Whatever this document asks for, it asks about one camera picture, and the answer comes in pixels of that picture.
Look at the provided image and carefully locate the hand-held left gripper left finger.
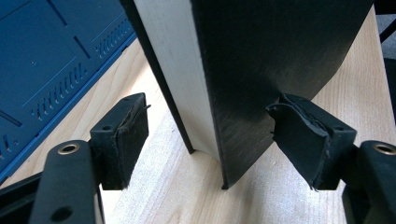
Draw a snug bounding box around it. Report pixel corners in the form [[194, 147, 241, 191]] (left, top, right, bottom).
[[90, 91, 149, 191]]

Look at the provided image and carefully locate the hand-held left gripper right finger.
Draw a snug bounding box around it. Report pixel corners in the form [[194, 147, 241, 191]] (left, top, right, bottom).
[[265, 92, 358, 191]]

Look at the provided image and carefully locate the black book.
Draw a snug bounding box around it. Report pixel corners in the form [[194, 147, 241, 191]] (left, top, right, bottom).
[[120, 0, 375, 190]]

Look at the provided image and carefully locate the blue plastic file rack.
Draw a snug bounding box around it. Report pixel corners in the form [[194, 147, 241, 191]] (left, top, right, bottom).
[[0, 0, 138, 185]]

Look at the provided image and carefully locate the right hand-held gripper cable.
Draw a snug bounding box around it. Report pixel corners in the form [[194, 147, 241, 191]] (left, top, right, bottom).
[[378, 19, 396, 44]]

